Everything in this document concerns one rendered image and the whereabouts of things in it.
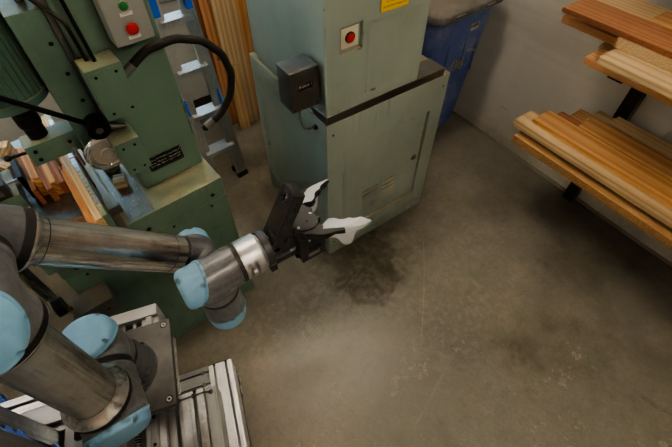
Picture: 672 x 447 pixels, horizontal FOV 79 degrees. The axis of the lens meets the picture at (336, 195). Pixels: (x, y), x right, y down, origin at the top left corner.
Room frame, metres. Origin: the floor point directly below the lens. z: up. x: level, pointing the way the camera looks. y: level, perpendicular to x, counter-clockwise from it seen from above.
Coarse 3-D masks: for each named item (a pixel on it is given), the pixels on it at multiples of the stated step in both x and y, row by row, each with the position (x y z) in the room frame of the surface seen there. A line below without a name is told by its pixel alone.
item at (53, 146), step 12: (48, 132) 0.93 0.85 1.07; (60, 132) 0.93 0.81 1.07; (72, 132) 0.93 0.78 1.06; (24, 144) 0.87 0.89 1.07; (36, 144) 0.87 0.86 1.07; (48, 144) 0.89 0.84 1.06; (60, 144) 0.90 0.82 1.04; (36, 156) 0.86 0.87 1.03; (48, 156) 0.88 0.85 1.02; (60, 156) 0.89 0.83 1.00
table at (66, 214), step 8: (16, 144) 1.06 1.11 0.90; (72, 152) 1.03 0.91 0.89; (0, 160) 0.98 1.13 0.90; (16, 160) 0.98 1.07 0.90; (96, 192) 0.87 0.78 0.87; (32, 200) 0.81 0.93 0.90; (48, 200) 0.81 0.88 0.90; (64, 200) 0.81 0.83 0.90; (72, 200) 0.81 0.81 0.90; (40, 208) 0.77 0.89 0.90; (48, 208) 0.77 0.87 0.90; (56, 208) 0.77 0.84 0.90; (64, 208) 0.77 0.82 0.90; (72, 208) 0.77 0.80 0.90; (48, 216) 0.74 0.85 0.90; (56, 216) 0.74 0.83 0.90; (64, 216) 0.74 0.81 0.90; (72, 216) 0.74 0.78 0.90; (48, 272) 0.58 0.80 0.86
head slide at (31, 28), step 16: (0, 0) 1.00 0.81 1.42; (16, 0) 0.99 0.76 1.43; (16, 16) 0.93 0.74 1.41; (32, 16) 0.94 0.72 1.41; (16, 32) 0.91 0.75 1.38; (32, 32) 0.93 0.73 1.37; (48, 32) 0.95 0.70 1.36; (32, 48) 0.92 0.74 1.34; (48, 48) 0.94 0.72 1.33; (48, 64) 0.93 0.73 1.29; (64, 64) 0.95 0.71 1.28; (48, 80) 0.92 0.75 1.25; (64, 80) 0.94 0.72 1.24; (80, 80) 0.96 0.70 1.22; (64, 96) 0.93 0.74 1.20; (80, 96) 0.95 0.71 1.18; (64, 112) 0.91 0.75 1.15; (80, 112) 0.93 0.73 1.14; (96, 112) 0.96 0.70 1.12; (80, 128) 0.92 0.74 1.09
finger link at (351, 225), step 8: (360, 216) 0.47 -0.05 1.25; (328, 224) 0.45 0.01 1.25; (336, 224) 0.45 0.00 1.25; (344, 224) 0.45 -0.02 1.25; (352, 224) 0.45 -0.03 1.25; (360, 224) 0.45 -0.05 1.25; (368, 224) 0.46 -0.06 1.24; (352, 232) 0.45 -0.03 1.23; (344, 240) 0.45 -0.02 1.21; (352, 240) 0.45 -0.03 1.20
